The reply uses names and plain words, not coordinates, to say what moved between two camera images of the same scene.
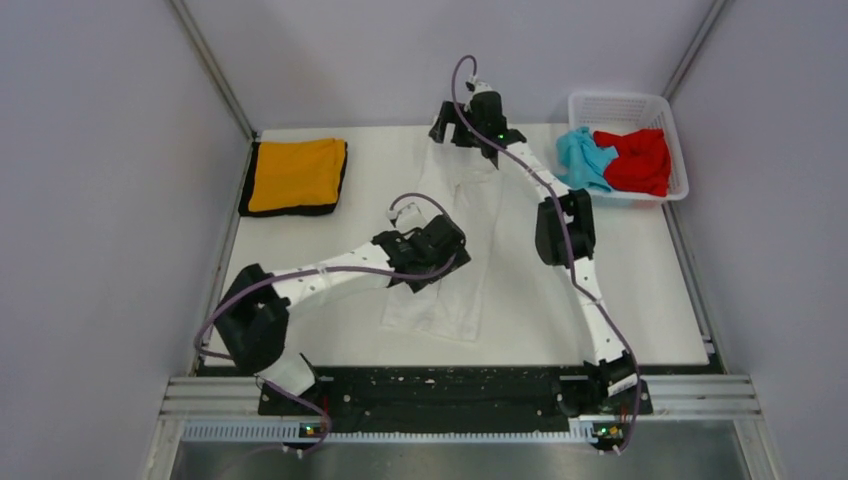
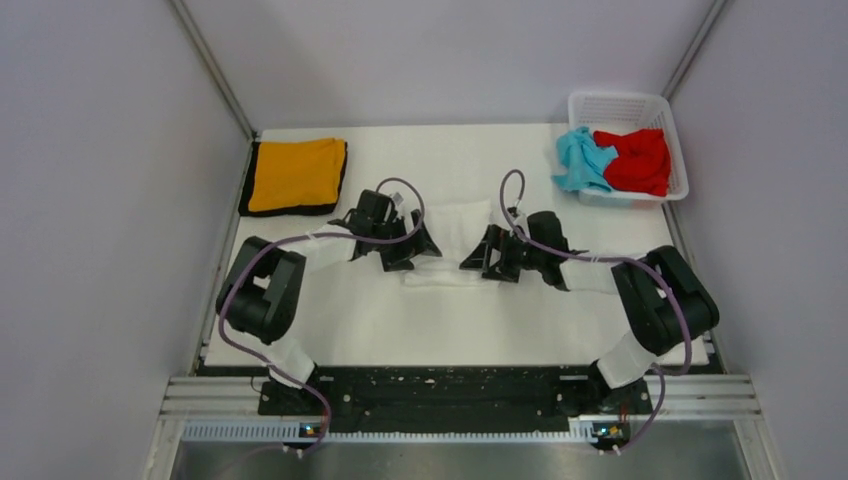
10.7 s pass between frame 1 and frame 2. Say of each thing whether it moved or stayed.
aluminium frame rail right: stayed
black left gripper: moved
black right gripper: moved
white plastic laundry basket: stayed
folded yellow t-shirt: stayed
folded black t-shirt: stayed
